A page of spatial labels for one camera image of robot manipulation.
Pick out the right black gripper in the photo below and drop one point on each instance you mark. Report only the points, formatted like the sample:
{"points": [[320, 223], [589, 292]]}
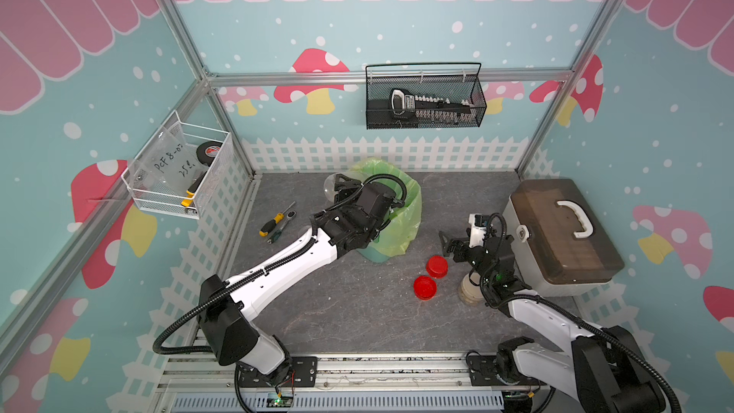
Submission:
{"points": [[464, 246]]}

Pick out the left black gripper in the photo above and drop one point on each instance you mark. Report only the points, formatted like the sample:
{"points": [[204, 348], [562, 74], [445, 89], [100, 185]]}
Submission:
{"points": [[351, 187]]}

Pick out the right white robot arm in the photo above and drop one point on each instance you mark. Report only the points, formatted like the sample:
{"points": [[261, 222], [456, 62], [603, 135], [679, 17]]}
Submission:
{"points": [[601, 367]]}

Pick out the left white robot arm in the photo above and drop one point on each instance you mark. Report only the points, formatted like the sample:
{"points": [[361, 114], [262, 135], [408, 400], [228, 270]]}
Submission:
{"points": [[221, 324]]}

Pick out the green bag trash bin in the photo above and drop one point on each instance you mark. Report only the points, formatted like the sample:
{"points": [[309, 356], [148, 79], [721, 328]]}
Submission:
{"points": [[404, 224]]}

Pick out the beige lid jar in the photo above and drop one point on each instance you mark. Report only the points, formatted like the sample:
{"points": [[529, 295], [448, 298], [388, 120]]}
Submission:
{"points": [[469, 290]]}

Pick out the socket set in basket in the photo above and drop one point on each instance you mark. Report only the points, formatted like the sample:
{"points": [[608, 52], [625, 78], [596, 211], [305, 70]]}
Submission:
{"points": [[407, 106]]}

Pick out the brown lid storage box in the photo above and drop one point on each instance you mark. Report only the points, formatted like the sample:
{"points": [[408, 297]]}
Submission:
{"points": [[560, 247]]}

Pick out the black tape roll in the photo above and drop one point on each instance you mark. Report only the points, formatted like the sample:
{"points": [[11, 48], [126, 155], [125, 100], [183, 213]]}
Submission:
{"points": [[207, 152]]}

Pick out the yellow black tool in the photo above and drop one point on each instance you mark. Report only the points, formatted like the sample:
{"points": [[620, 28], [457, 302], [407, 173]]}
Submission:
{"points": [[188, 202]]}

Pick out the clear plastic bag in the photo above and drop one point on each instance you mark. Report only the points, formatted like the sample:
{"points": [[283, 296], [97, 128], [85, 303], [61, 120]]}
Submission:
{"points": [[165, 169]]}

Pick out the yellow handle screwdriver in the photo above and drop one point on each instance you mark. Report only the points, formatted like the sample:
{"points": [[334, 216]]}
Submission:
{"points": [[270, 225]]}

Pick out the black mesh wall basket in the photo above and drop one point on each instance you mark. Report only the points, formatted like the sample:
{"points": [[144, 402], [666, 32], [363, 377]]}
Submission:
{"points": [[424, 95]]}

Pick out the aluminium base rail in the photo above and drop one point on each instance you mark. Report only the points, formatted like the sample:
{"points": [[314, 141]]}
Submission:
{"points": [[356, 382]]}

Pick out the white wire wall basket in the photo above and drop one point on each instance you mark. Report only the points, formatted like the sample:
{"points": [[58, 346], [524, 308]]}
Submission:
{"points": [[215, 174]]}

